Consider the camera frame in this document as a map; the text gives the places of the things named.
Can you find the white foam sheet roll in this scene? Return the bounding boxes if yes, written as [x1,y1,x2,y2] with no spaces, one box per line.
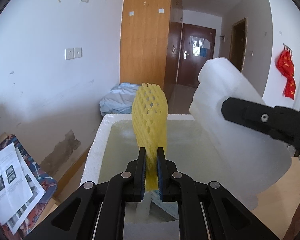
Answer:
[190,57,292,209]

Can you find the yellow foam fruit net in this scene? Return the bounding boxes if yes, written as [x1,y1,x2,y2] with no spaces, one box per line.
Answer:
[132,83,168,191]

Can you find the blue surgical face mask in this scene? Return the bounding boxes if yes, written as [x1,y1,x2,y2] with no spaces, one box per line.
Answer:
[151,190,179,220]

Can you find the patterned desk cloth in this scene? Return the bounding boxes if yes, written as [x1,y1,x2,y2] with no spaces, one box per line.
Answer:
[0,134,57,239]

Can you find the red hanging bags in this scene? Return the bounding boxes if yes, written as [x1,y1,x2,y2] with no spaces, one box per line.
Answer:
[276,50,296,100]

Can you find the white styrofoam box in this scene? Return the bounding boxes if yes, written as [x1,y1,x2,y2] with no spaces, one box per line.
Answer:
[79,113,258,240]

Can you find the printed paper sheets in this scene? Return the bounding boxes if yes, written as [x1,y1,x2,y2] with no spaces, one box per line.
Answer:
[0,144,45,234]

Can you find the dark brown entrance door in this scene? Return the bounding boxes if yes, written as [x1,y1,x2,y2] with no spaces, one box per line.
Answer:
[177,24,216,88]

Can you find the wooden wardrobe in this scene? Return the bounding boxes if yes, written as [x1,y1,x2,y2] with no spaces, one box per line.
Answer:
[120,0,183,99]

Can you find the side door frame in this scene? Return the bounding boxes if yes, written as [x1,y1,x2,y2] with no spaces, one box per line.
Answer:
[229,18,248,72]

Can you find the double wall socket plate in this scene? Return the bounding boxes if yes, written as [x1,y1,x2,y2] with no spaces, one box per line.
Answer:
[64,48,83,60]

